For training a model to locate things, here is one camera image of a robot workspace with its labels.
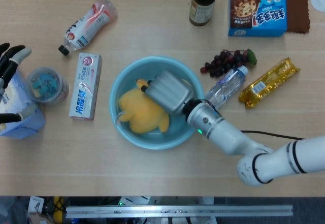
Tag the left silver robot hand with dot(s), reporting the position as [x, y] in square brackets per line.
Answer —
[10, 59]

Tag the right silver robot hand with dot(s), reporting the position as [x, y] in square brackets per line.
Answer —
[168, 92]

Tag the yellow plush toy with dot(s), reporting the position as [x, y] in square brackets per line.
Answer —
[142, 112]

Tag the clear jar of binder clips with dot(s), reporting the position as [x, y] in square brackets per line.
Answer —
[45, 87]

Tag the clear water bottle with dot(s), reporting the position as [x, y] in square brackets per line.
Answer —
[228, 84]

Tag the blue chocolate cookie box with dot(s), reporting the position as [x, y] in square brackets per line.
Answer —
[256, 10]

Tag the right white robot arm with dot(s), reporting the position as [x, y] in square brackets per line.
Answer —
[228, 137]

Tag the light blue plastic bowl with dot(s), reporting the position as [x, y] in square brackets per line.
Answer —
[127, 76]

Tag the purple grape bunch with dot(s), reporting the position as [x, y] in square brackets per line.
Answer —
[223, 62]

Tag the blue tissue pack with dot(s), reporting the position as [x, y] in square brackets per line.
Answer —
[20, 127]

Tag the white toothpaste box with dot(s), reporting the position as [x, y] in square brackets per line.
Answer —
[85, 92]

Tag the clear drink bottle pink label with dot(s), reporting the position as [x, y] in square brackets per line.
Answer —
[86, 26]

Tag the dark tea bottle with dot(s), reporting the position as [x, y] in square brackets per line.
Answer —
[202, 3]

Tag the gold foil snack pack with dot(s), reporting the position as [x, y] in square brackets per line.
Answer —
[269, 84]

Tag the white paper card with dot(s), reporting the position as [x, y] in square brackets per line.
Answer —
[35, 205]

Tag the brown cloth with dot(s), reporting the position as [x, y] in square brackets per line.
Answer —
[297, 10]

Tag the yellow netted object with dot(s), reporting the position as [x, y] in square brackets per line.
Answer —
[58, 208]

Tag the white round table grommet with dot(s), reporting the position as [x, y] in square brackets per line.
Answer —
[319, 0]

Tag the aluminium rail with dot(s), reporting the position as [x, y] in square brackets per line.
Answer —
[177, 211]

